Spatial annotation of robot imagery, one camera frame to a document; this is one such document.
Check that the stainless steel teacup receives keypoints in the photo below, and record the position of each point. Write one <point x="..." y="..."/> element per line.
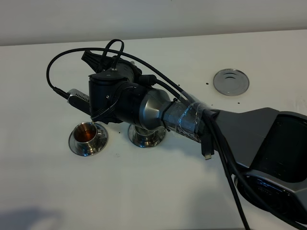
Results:
<point x="141" y="134"/>
<point x="85" y="134"/>

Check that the left steel cup saucer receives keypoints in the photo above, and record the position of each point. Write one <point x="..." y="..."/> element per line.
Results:
<point x="86" y="151"/>

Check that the steel cup saucer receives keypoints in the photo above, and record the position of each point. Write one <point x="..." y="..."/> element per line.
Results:
<point x="86" y="151"/>
<point x="161" y="132"/>

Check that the steel teapot saucer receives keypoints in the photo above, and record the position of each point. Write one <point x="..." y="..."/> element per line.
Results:
<point x="231" y="82"/>

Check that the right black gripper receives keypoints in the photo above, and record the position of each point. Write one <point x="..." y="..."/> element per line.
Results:
<point x="108" y="83"/>

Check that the right stainless steel teacup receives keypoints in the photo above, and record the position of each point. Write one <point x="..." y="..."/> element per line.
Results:
<point x="141" y="134"/>

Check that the right steel cup saucer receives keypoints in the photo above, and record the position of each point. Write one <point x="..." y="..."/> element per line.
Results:
<point x="161" y="132"/>

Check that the left stainless steel teacup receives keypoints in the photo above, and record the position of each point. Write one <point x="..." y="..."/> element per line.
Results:
<point x="85" y="134"/>

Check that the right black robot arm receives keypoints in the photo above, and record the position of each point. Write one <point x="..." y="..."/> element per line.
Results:
<point x="264" y="151"/>

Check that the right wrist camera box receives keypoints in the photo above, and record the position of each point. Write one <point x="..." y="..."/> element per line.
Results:
<point x="79" y="100"/>

